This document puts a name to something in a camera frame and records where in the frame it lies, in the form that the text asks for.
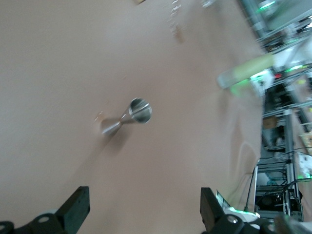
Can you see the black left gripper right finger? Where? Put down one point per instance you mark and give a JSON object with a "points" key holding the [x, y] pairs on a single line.
{"points": [[212, 209]]}

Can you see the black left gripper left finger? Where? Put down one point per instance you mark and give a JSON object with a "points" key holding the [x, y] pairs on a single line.
{"points": [[73, 209]]}

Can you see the steel jigger measuring cup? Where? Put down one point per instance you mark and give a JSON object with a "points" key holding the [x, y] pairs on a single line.
{"points": [[140, 112]]}

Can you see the aluminium profile rack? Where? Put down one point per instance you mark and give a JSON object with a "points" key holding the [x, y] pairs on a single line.
{"points": [[290, 170]]}

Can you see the brown table cover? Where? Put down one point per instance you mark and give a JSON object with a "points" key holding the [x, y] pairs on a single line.
{"points": [[61, 85]]}

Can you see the green sleeved glass bottle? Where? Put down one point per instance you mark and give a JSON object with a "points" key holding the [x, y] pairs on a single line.
{"points": [[243, 70]]}

